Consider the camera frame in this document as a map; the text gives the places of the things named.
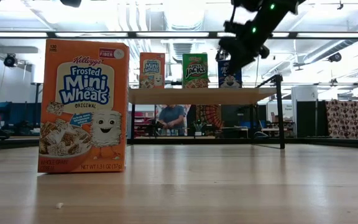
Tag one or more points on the orange Frosted Mini Wheats box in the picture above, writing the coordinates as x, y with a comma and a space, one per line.
152, 70
82, 93

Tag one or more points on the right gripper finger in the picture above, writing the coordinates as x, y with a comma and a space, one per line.
236, 67

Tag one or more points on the white cabinet with black panel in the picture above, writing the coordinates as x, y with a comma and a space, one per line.
303, 93

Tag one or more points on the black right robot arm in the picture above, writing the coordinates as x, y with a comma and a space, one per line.
275, 15

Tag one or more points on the white air duct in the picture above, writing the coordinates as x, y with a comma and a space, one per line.
8, 49

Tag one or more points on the black computer monitor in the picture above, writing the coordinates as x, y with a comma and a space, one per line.
236, 115

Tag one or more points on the grey air vent grille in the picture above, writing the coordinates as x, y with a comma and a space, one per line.
183, 51

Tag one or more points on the small potted plant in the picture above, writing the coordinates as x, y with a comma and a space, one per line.
199, 127

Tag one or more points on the blue partition panel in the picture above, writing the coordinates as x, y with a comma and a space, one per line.
20, 110

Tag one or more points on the wooden shelf with black frame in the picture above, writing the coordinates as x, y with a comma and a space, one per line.
197, 96

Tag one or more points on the orange mandala tapestry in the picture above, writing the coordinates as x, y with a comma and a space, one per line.
210, 115

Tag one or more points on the black dome camera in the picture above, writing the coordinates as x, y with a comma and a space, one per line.
220, 56
10, 60
334, 57

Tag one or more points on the red storage rack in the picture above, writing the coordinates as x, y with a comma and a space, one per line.
143, 123

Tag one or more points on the small white crumb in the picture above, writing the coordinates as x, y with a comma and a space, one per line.
59, 205

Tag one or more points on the green Apple Jacks box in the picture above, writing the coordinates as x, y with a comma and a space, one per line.
195, 73

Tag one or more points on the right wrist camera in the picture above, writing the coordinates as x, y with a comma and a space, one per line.
233, 27

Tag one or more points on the black table edge rail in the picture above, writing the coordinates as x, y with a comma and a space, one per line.
8, 144

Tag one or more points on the small black hanging fixture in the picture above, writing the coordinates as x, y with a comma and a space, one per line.
340, 5

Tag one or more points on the brown heart patterned cloth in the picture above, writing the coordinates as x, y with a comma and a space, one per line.
345, 118

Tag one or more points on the LED light bar beam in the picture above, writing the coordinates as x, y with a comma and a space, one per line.
322, 35

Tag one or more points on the round silver air duct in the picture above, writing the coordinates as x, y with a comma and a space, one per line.
183, 12

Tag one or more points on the blue Frosted Flakes box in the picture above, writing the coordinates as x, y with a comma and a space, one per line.
225, 82

